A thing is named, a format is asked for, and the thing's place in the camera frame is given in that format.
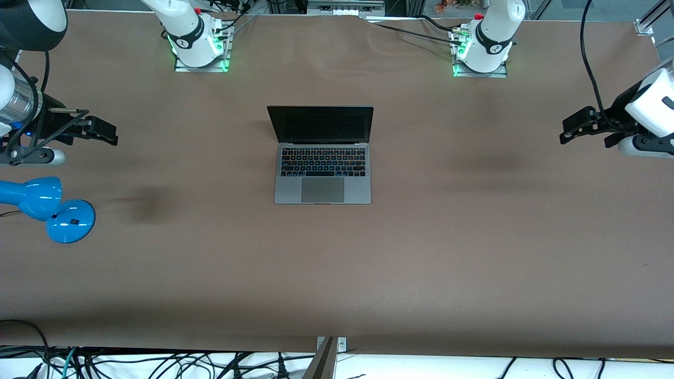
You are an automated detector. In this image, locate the grey laptop with black keyboard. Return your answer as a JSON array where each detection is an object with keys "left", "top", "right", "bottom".
[{"left": 266, "top": 105, "right": 375, "bottom": 205}]

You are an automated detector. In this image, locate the blue desk lamp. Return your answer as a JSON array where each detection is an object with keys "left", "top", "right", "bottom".
[{"left": 0, "top": 176, "right": 97, "bottom": 245}]

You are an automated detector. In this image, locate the grey power strip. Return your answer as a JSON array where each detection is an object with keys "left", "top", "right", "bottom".
[{"left": 307, "top": 0, "right": 386, "bottom": 17}]

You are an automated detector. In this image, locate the brown paper table cover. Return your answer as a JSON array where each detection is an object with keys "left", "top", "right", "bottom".
[{"left": 0, "top": 9, "right": 674, "bottom": 360}]

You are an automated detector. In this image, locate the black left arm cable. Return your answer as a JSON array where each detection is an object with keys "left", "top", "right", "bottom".
[{"left": 580, "top": 0, "right": 616, "bottom": 130}]

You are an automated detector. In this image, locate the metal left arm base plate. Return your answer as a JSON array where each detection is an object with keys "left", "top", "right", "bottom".
[{"left": 451, "top": 25, "right": 509, "bottom": 79}]

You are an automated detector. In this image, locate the aluminium frame profile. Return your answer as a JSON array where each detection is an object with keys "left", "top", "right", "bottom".
[{"left": 634, "top": 0, "right": 674, "bottom": 36}]

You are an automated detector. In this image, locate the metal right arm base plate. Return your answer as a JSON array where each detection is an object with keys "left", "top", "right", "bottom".
[{"left": 174, "top": 20, "right": 233, "bottom": 73}]

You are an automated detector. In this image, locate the black base cable bundle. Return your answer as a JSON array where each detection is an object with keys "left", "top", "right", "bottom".
[{"left": 209, "top": 0, "right": 256, "bottom": 33}]

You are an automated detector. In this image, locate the long black base cable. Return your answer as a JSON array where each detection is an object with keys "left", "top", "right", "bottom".
[{"left": 363, "top": 19, "right": 465, "bottom": 47}]

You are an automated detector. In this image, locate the black looped floor cable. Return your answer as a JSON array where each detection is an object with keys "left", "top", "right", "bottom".
[{"left": 0, "top": 319, "right": 51, "bottom": 379}]

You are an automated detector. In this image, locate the teal cable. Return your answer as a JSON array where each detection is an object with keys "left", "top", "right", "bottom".
[{"left": 61, "top": 346, "right": 80, "bottom": 379}]

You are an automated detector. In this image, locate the metal table edge bracket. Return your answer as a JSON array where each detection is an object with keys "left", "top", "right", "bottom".
[{"left": 316, "top": 336, "right": 348, "bottom": 358}]

